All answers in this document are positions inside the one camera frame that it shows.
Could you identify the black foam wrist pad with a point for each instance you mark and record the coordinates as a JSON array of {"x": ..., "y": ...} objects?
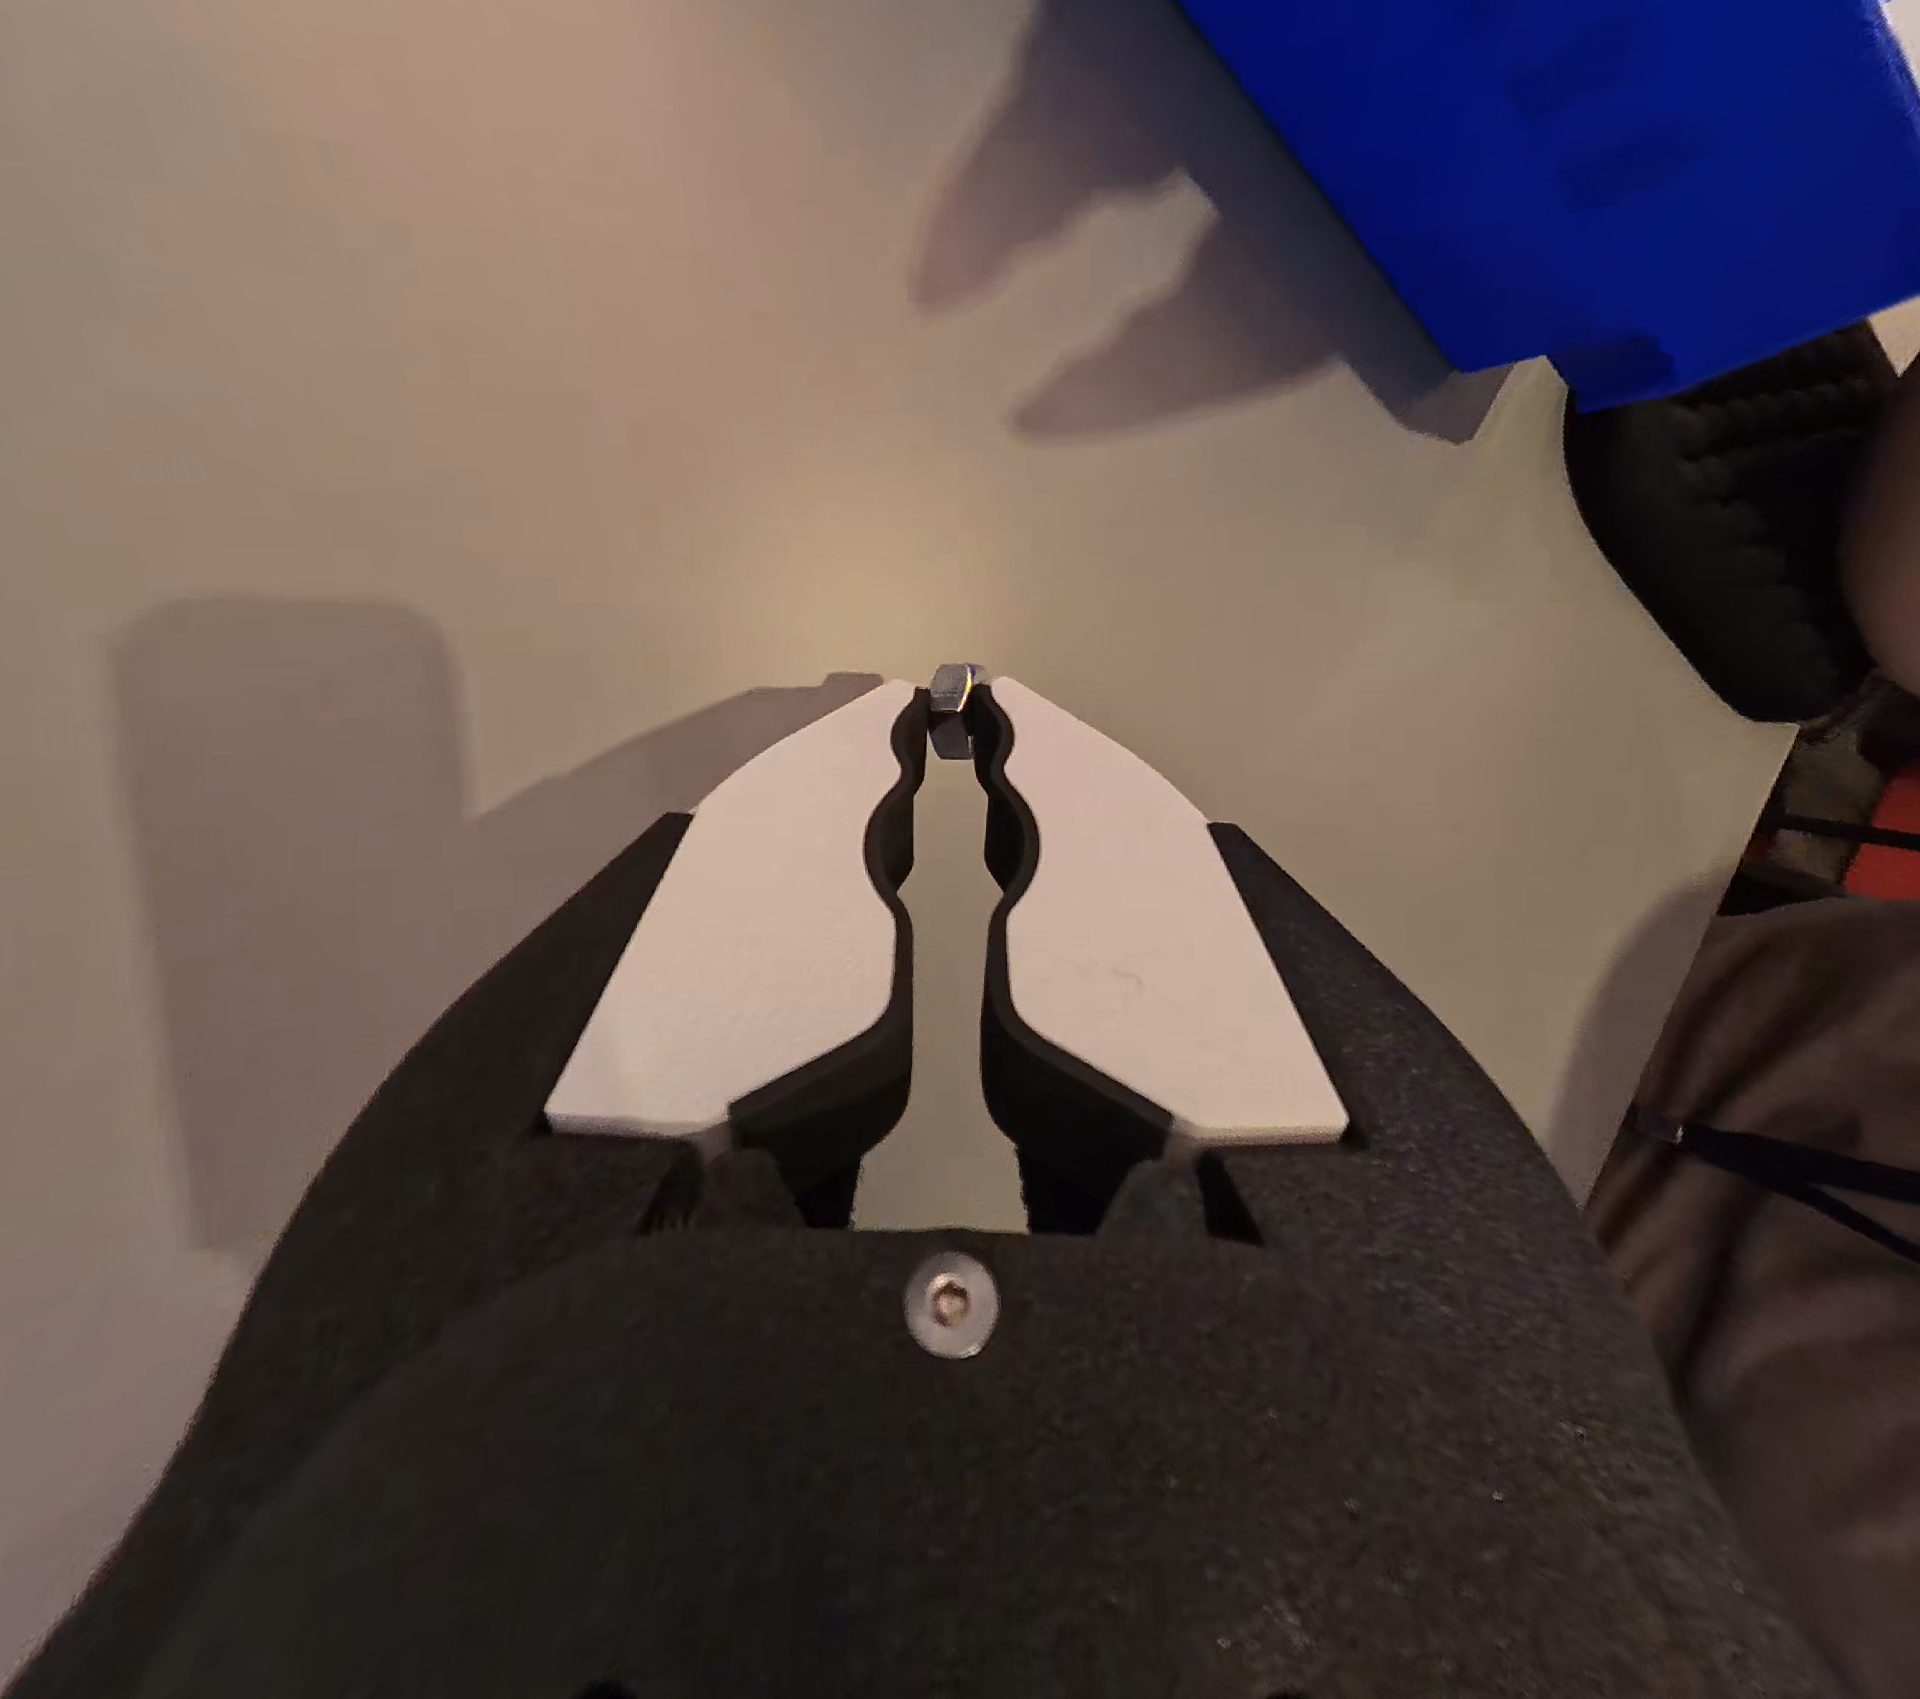
[{"x": 1711, "y": 531}]

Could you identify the large silver hex nut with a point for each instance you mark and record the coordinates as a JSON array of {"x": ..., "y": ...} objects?
[{"x": 957, "y": 702}]

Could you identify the blue plastic bin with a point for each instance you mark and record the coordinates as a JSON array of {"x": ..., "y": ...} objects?
[{"x": 1501, "y": 5}]

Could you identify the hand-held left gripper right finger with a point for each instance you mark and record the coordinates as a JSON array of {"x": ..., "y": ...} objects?
[{"x": 1171, "y": 980}]

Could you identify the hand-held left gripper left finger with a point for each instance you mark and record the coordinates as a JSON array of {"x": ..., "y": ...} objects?
[{"x": 734, "y": 964}]

